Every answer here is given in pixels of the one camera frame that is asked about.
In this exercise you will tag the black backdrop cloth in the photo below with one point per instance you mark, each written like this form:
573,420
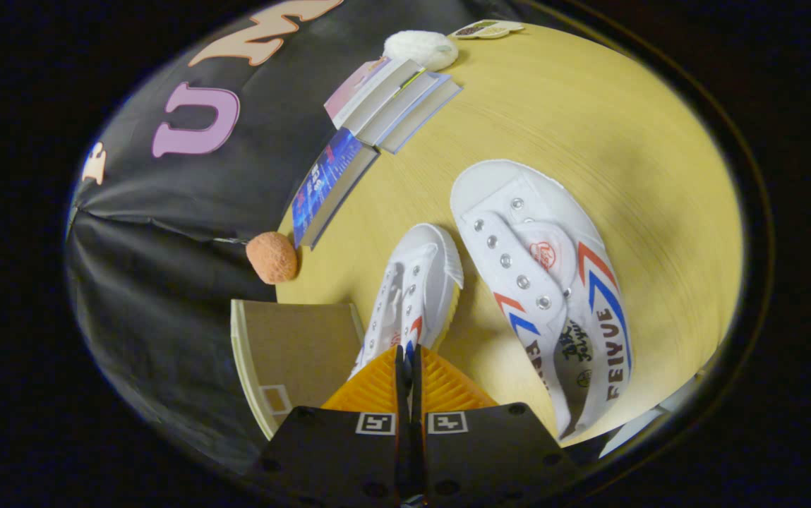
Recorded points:
165,233

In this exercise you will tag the beige fabric storage box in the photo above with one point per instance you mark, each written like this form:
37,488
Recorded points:
292,346

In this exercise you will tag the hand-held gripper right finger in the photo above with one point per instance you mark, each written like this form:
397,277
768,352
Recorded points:
490,451

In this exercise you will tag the white paperback book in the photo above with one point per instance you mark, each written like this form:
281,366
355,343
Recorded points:
405,106
425,114

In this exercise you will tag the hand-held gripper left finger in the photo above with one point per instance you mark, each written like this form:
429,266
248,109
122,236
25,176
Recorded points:
334,458

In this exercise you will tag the orange round sponge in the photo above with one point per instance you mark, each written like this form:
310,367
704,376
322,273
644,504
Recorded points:
272,257

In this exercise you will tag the white shoe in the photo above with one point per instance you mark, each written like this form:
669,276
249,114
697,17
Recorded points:
525,240
423,282

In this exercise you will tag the blue cover book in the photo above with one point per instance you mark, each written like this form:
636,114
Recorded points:
324,183

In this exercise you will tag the beige printed card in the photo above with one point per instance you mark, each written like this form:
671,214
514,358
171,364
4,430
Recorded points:
486,29

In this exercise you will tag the white fluffy puff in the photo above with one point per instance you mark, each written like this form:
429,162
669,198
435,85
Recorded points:
421,49

